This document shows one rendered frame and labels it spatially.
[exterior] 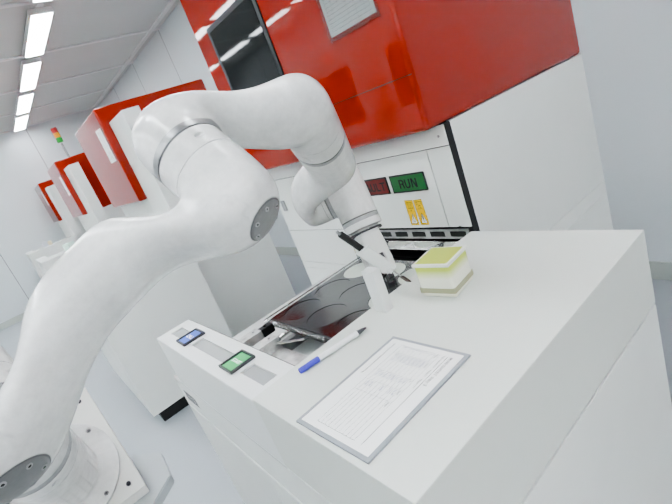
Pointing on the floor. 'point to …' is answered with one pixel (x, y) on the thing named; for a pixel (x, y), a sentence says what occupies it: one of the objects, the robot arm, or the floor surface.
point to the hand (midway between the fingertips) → (394, 296)
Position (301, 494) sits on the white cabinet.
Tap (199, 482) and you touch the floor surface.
